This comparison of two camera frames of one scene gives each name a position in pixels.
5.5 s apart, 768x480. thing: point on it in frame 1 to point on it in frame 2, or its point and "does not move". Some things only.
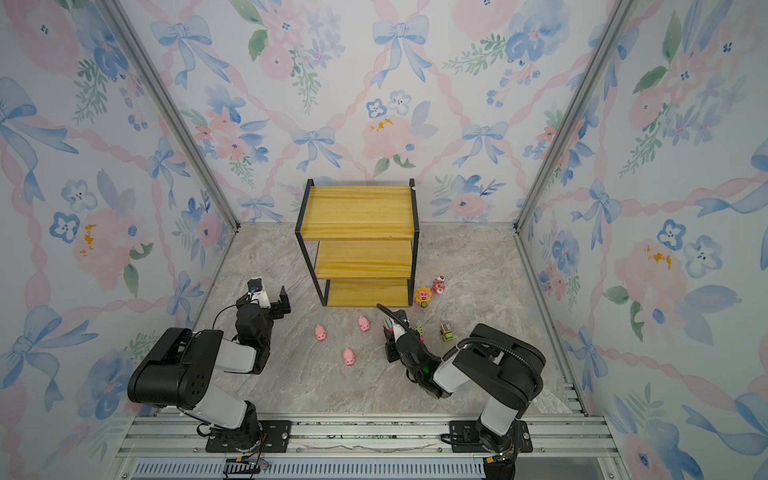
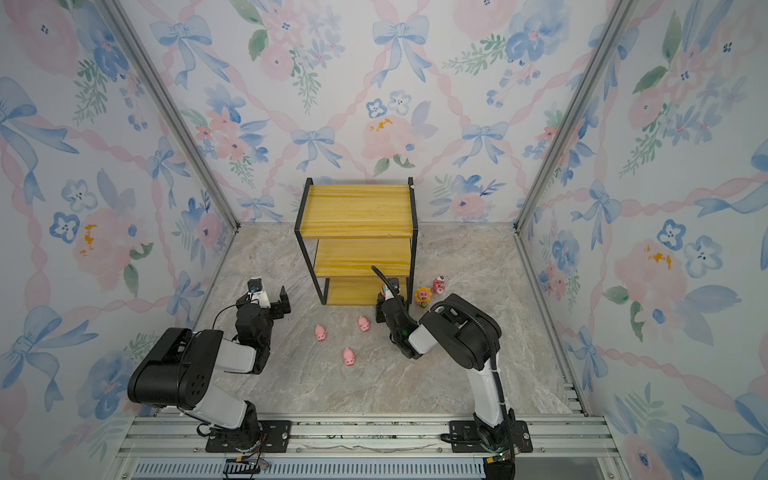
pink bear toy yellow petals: x=423 y=296 does not move
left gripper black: x=285 y=307 does not move
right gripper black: x=391 y=348 to x=381 y=306
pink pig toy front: x=349 y=357 does not move
